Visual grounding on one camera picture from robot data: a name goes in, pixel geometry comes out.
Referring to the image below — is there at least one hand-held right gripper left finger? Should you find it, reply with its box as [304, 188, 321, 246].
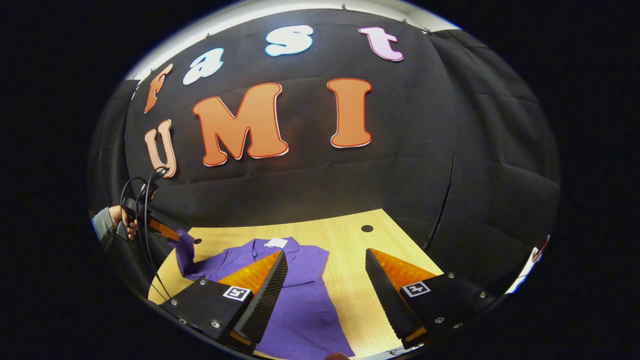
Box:
[159, 250, 289, 355]

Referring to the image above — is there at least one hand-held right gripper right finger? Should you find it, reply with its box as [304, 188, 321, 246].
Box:
[365, 248, 501, 351]

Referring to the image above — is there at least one purple shirt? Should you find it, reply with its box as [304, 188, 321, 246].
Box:
[167, 229, 356, 360]

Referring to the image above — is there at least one black backdrop cloth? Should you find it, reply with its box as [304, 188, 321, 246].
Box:
[87, 7, 562, 301]

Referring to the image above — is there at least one white and red object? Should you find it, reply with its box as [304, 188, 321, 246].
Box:
[505, 234, 552, 296]

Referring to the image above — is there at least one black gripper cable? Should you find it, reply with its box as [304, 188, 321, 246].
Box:
[119, 172, 173, 303]

